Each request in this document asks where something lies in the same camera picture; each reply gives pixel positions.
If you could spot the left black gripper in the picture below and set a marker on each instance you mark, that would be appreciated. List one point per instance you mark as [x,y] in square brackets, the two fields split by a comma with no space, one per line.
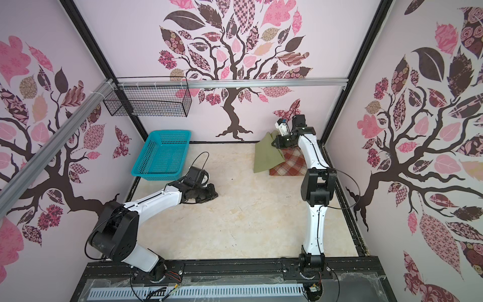
[212,194]

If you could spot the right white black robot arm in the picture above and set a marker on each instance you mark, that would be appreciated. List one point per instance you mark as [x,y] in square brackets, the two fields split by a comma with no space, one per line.
[317,190]

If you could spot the aluminium rail back wall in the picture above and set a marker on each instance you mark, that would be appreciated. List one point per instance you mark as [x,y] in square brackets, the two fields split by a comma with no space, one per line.
[246,83]

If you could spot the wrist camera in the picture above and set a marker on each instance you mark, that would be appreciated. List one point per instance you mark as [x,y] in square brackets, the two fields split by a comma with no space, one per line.
[290,124]
[196,177]

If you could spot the aluminium rail wall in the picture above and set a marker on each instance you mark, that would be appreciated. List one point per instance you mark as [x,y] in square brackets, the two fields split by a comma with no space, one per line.
[12,192]
[246,83]

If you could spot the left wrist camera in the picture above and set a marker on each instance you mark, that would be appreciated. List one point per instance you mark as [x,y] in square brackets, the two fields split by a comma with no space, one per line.
[196,177]

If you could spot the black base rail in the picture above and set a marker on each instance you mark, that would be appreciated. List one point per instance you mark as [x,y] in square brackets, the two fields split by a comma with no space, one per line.
[342,279]

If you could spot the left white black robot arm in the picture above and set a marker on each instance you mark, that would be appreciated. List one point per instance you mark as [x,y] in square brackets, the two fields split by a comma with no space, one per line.
[115,234]

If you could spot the aluminium rail left wall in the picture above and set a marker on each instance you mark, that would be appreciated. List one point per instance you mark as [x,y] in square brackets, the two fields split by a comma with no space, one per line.
[12,192]

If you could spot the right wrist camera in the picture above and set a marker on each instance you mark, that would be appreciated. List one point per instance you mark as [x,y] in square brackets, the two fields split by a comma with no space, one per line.
[290,124]

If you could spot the olive and white skirt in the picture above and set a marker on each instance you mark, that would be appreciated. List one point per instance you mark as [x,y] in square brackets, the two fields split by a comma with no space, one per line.
[267,156]

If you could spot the red plaid skirt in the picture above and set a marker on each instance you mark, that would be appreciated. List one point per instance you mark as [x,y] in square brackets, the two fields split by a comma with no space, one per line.
[294,164]

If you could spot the black wire basket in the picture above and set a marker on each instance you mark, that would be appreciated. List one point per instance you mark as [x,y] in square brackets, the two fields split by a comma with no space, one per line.
[160,96]

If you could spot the white slotted cable duct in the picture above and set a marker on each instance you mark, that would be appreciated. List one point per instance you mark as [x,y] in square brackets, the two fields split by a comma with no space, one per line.
[193,293]

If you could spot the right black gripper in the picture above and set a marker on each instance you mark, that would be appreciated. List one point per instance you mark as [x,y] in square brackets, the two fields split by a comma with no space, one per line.
[284,139]

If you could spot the teal plastic basket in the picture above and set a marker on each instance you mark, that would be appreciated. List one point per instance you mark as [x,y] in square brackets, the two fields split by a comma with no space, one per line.
[163,155]

